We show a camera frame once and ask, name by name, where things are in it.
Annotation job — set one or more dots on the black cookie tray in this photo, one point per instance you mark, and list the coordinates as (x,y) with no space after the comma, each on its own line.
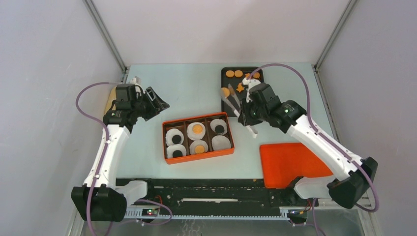
(231,83)

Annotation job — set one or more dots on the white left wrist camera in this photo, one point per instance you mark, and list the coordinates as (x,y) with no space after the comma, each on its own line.
(136,81)

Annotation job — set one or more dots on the star orange cookie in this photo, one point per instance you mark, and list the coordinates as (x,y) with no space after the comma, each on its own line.
(240,88)

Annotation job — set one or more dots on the round orange cookie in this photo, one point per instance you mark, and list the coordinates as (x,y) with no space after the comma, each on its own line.
(199,149)
(230,73)
(238,73)
(197,129)
(226,91)

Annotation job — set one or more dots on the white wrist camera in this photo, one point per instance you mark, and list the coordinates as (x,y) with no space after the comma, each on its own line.
(249,84)
(136,81)

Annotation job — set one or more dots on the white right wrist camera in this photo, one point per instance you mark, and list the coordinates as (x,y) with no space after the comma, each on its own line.
(249,84)

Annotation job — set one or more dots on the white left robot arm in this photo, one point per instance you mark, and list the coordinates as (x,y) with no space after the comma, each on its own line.
(99,198)

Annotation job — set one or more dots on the orange box lid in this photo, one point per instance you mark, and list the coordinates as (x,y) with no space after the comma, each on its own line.
(282,163)

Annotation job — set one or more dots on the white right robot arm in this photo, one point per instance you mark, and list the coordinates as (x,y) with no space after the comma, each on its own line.
(351,175)

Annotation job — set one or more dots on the white paper cup liner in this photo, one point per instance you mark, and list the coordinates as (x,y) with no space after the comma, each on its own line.
(172,148)
(170,133)
(216,122)
(193,136)
(220,142)
(195,143)

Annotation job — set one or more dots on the black sandwich cookie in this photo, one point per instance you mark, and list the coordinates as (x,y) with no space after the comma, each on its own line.
(177,139)
(219,129)
(177,153)

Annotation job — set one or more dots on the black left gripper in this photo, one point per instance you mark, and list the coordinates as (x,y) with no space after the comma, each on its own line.
(156,105)

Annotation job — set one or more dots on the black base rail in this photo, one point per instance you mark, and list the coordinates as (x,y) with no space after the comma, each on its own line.
(223,198)

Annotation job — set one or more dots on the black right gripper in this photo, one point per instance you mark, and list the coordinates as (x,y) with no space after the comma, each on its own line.
(243,119)

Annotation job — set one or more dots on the orange cookie box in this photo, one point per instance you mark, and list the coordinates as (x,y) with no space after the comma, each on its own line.
(182,125)

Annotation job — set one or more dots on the yellow cloth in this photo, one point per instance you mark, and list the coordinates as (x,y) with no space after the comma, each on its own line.
(111,98)

